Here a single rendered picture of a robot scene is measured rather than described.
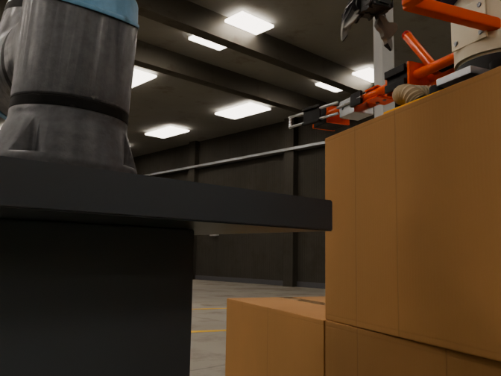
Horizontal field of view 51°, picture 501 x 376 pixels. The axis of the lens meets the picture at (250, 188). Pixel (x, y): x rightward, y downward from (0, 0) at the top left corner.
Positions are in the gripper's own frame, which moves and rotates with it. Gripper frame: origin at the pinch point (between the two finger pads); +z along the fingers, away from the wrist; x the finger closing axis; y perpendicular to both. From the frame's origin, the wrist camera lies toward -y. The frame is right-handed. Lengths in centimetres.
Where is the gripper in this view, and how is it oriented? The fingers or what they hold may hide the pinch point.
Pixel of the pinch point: (365, 48)
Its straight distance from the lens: 144.8
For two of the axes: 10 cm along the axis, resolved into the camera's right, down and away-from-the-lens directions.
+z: -0.2, 9.9, -1.3
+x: 9.2, 0.6, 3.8
